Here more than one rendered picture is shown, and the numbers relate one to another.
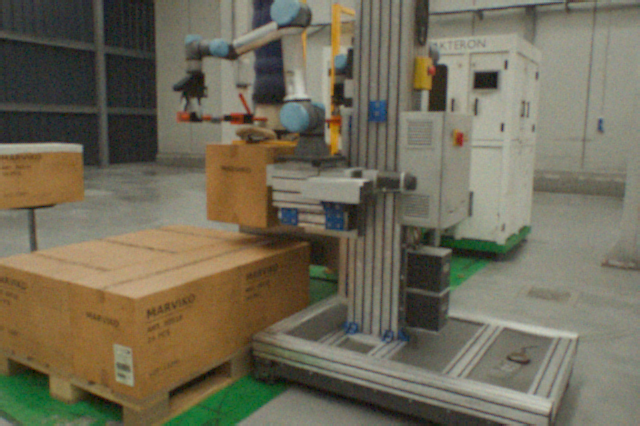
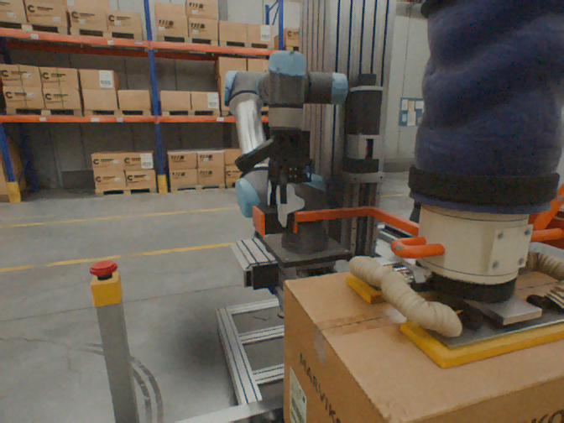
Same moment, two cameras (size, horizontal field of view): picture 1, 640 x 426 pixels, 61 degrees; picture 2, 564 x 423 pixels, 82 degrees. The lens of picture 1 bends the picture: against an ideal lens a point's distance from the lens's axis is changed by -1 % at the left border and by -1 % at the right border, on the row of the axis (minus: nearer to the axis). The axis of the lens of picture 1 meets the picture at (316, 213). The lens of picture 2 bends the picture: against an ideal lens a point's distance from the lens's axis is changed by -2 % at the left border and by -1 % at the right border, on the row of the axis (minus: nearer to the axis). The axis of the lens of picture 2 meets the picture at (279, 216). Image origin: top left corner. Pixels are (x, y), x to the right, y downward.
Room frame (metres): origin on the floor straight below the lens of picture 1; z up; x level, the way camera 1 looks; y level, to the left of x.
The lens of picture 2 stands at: (3.67, 0.34, 1.41)
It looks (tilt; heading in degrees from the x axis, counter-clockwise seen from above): 15 degrees down; 220
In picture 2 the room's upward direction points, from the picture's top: straight up
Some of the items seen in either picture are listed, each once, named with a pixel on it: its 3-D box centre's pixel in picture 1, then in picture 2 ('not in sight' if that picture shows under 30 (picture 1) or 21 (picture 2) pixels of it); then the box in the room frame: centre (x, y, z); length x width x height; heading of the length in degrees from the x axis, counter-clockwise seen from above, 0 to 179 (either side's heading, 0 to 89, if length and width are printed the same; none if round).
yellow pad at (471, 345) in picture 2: (258, 138); (503, 316); (3.05, 0.32, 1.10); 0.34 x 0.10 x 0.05; 147
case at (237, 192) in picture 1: (271, 180); (446, 385); (3.00, 0.24, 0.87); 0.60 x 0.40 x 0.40; 147
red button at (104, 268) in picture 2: not in sight; (104, 270); (3.34, -0.57, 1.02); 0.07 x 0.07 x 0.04
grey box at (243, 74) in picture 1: (244, 64); not in sight; (4.22, 0.55, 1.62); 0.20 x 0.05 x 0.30; 149
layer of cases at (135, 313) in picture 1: (163, 289); not in sight; (2.69, 0.77, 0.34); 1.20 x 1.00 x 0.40; 149
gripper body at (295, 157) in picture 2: (340, 95); (288, 156); (3.08, -0.12, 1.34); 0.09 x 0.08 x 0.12; 147
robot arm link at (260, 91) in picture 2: not in sight; (280, 86); (3.02, -0.20, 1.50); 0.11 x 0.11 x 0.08; 56
